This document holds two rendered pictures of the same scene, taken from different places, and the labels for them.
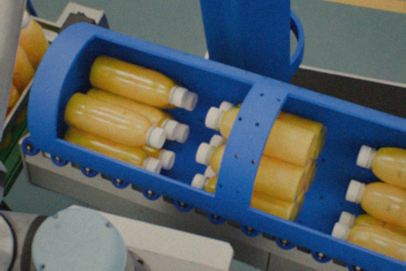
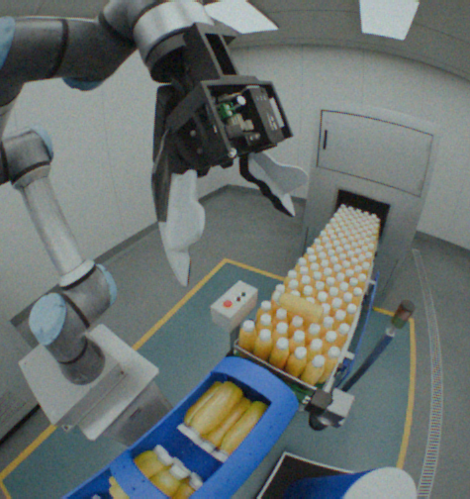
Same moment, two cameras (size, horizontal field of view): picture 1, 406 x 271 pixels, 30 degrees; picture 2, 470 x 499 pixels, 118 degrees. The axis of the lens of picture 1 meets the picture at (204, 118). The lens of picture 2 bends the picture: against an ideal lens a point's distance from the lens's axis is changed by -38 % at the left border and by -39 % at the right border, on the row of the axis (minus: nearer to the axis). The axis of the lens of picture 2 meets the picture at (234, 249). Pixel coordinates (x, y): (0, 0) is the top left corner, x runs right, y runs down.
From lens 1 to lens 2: 1.04 m
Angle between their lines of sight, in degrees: 64
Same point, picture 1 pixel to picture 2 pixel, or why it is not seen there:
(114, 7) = (384, 423)
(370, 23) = not seen: outside the picture
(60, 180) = not seen: hidden behind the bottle
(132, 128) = (197, 418)
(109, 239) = (35, 327)
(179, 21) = (375, 454)
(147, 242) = (116, 400)
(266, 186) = not seen: hidden behind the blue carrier
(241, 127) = (137, 478)
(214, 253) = (92, 429)
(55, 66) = (243, 371)
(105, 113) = (214, 404)
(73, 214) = (53, 314)
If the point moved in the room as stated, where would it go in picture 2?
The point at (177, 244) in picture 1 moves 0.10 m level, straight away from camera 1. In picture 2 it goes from (107, 414) to (140, 418)
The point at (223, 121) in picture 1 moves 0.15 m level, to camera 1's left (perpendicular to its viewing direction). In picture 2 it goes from (165, 474) to (175, 421)
